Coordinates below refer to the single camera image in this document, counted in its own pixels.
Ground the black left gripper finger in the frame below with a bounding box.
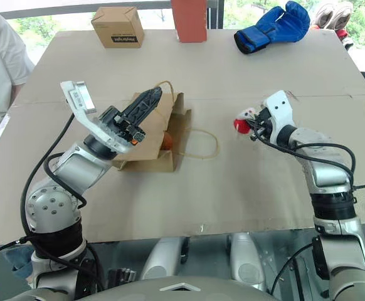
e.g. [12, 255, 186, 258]
[119, 88, 162, 122]
[131, 88, 164, 127]

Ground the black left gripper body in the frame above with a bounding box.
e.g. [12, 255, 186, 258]
[99, 105, 147, 147]

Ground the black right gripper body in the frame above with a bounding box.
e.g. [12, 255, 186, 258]
[253, 107, 273, 140]

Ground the red and white plush toy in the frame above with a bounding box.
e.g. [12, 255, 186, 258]
[232, 108, 258, 135]

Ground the brown paper bag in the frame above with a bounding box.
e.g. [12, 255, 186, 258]
[112, 80, 221, 172]

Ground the brown cardboard table sheet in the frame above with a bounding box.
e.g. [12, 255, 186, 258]
[0, 93, 365, 246]
[12, 29, 365, 106]

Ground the small brown cardboard box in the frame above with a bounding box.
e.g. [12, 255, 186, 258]
[90, 6, 145, 50]

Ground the blue boxing glove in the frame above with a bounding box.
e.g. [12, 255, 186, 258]
[234, 0, 311, 56]

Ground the tall red-brown carton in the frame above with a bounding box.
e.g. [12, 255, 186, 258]
[171, 0, 208, 43]

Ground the small red and white object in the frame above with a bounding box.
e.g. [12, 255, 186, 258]
[335, 28, 355, 51]

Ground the pale pink sneaker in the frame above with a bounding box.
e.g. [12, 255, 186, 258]
[311, 2, 336, 29]
[332, 1, 355, 31]

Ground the silver rounded robot leg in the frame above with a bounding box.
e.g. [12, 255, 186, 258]
[140, 236, 189, 282]
[229, 231, 267, 291]

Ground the blue cloth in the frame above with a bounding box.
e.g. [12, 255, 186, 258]
[5, 246, 33, 279]

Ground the grey robot torso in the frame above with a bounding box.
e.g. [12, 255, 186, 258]
[9, 275, 365, 301]

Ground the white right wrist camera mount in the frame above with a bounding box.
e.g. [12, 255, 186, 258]
[262, 90, 297, 147]

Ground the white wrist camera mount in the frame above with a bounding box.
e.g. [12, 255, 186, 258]
[60, 80, 134, 154]
[262, 90, 297, 147]

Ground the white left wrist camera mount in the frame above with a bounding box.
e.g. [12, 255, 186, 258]
[60, 80, 134, 154]

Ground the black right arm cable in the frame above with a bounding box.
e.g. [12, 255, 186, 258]
[251, 127, 357, 189]

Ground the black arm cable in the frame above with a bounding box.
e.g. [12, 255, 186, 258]
[251, 127, 357, 189]
[19, 112, 88, 242]

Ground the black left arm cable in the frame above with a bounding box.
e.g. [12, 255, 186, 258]
[19, 112, 88, 242]

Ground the dark window frame post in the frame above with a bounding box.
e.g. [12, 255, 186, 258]
[207, 0, 226, 31]

